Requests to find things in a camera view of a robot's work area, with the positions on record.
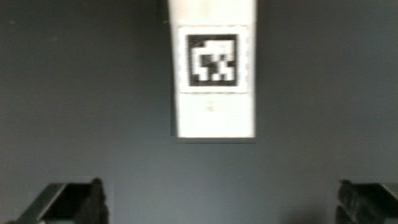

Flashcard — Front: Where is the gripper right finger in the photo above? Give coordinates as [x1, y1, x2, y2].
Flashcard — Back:
[334, 180, 398, 224]

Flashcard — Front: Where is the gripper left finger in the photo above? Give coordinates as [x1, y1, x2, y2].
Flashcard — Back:
[12, 178, 108, 224]

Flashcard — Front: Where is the white table leg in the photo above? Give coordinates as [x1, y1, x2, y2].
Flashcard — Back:
[169, 0, 258, 139]

